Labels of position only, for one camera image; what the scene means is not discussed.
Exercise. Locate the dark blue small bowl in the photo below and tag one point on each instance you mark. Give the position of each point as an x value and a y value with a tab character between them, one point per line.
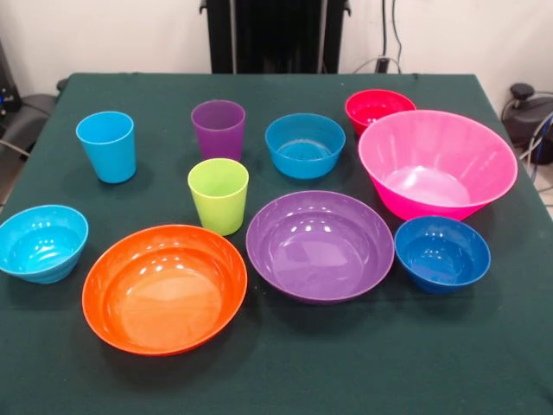
440	259

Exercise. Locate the dark green tablecloth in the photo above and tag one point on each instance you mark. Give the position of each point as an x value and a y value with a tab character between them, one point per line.
302	367

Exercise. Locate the blue straight-sided bowl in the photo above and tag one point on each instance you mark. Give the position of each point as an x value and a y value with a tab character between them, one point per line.
302	166

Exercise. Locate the large pink bowl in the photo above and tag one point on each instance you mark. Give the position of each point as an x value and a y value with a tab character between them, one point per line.
432	147

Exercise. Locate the light blue small bowl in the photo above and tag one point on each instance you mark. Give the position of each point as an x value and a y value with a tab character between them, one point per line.
43	250

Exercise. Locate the wide purple bowl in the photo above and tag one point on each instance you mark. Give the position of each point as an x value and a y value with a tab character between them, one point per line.
319	250

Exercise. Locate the purple plastic cup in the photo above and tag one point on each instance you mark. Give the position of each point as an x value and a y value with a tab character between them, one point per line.
218	138

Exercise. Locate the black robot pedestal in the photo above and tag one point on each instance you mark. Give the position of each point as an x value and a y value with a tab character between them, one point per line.
268	34

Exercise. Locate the wide orange bowl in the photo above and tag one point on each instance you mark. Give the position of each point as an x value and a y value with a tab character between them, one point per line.
164	298

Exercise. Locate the lime green plastic cup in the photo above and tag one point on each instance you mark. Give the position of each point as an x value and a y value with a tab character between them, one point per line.
218	203

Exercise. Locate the black equipment box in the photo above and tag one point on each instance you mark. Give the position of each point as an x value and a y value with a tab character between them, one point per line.
6	86

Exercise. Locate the red small bowl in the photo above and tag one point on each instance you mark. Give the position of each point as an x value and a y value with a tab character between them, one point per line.
371	108

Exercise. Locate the light blue plastic cup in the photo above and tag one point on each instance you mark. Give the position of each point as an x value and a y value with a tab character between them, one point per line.
110	151

